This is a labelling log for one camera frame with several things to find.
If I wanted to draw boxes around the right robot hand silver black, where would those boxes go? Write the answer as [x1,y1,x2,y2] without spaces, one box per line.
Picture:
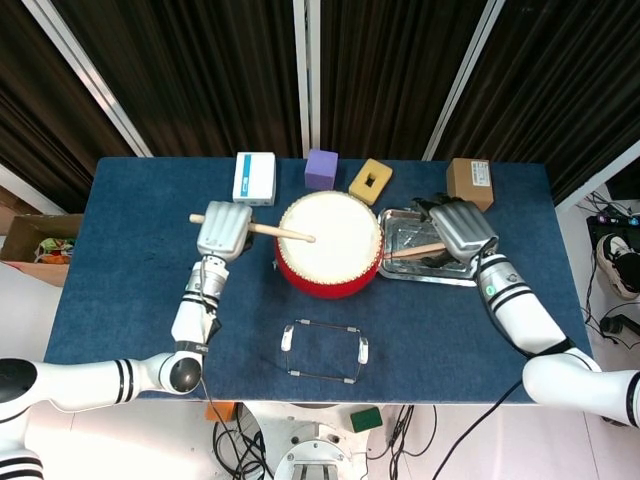
[410,192,500,271]

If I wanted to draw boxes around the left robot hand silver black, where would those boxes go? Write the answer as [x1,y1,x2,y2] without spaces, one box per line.
[194,200,255,262]

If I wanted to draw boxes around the wooden drumstick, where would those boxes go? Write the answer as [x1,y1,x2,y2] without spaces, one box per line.
[384,243,448,260]
[189,213,317,244]

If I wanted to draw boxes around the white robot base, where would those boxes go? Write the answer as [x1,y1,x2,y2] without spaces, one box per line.
[247,401,399,480]

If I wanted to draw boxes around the red drum white skin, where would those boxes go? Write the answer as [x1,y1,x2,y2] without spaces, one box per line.
[273,190,385,300]

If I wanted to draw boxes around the closed brown cardboard box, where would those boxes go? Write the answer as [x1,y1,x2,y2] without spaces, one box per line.
[445,157,495,213]

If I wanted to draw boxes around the white box blue stripe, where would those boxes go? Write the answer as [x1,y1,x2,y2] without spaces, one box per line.
[231,152,277,207]

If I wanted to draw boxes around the steel rectangular tray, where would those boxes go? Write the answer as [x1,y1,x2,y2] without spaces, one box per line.
[375,207,488,288]

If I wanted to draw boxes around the blue table cloth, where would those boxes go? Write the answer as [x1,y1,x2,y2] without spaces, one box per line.
[33,157,604,405]

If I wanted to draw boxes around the yellow sponge with hole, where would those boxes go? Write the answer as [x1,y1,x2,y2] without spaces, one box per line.
[348,158,394,205]

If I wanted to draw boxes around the purple foam cube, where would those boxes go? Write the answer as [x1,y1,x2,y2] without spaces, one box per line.
[304,148,340,191]

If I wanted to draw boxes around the black device with lights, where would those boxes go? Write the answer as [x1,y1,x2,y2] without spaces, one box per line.
[585,213,640,251]

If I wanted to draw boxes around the dark curtain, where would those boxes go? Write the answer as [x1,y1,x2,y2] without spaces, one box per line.
[0,0,640,216]

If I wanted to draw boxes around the black white sneaker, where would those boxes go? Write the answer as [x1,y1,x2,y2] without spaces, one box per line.
[594,233,640,301]

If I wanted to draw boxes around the colourful packets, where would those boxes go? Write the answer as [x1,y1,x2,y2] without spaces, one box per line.
[33,236,76,266]

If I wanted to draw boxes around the orange block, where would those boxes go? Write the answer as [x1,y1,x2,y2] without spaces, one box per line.
[204,401,237,422]

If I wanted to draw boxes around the black cylinder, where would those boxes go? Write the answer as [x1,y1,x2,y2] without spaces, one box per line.
[599,313,640,337]

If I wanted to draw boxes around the open cardboard box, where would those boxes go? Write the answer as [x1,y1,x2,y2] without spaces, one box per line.
[0,213,85,289]

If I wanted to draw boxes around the green block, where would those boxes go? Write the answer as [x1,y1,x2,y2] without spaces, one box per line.
[349,406,384,434]

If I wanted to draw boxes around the wire stand white clips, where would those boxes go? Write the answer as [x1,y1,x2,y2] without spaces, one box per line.
[279,318,371,385]

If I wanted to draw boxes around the white frame post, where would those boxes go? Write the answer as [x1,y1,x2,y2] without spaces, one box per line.
[20,0,154,159]
[0,163,51,214]
[553,149,640,215]
[292,0,322,160]
[421,0,505,162]

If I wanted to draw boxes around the thin black floor cables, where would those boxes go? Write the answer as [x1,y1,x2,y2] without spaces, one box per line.
[574,189,640,361]

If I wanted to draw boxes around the black cable bundle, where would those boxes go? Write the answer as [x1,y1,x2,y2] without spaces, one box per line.
[385,403,437,480]
[212,418,275,480]

